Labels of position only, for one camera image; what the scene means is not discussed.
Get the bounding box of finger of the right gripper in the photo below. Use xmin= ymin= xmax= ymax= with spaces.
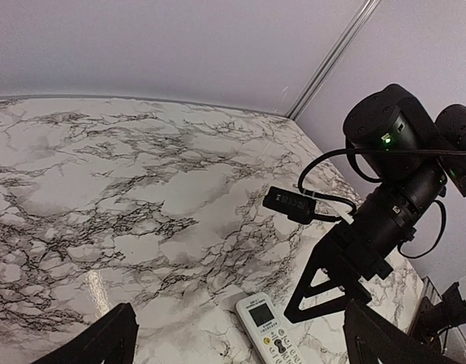
xmin=284 ymin=238 xmax=372 ymax=324

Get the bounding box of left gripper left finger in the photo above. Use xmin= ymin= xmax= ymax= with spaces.
xmin=35 ymin=303 xmax=139 ymax=364

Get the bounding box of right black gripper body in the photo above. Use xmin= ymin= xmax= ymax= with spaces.
xmin=319 ymin=223 xmax=394 ymax=281

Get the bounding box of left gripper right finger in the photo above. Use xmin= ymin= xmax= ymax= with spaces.
xmin=343 ymin=300 xmax=454 ymax=364

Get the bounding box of grey remote control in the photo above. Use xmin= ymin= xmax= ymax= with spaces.
xmin=235 ymin=293 xmax=305 ymax=364

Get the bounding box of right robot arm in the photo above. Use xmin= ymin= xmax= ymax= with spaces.
xmin=284 ymin=84 xmax=466 ymax=323

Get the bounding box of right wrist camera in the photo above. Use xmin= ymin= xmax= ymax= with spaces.
xmin=262 ymin=187 xmax=316 ymax=224

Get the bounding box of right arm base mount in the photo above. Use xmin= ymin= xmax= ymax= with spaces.
xmin=407 ymin=277 xmax=466 ymax=354

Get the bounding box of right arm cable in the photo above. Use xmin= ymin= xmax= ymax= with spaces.
xmin=297 ymin=147 xmax=466 ymax=259

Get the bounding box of right aluminium frame post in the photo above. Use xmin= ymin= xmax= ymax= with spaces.
xmin=285 ymin=0 xmax=380 ymax=121

